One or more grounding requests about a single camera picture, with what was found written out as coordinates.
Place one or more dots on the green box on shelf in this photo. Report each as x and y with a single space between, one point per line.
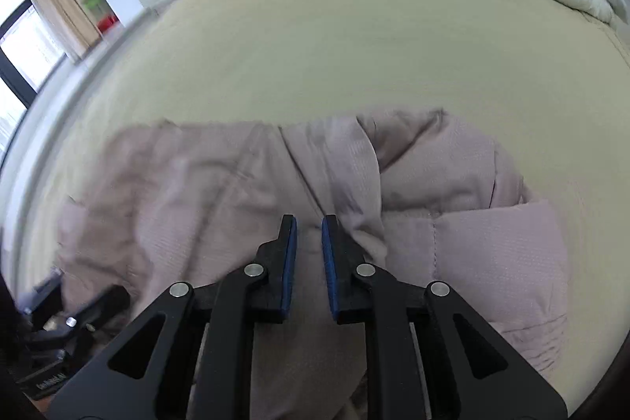
91 4

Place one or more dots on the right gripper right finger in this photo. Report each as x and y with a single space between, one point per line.
429 354

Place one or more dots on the mauve quilted down coat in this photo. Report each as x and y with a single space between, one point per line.
428 197

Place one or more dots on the beige bed with sheet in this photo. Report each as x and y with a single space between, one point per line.
548 83

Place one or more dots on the black framed window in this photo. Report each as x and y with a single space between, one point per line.
29 52

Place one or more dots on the red box on shelf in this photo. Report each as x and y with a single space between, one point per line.
107 23

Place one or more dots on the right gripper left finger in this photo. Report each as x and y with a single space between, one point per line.
189 354

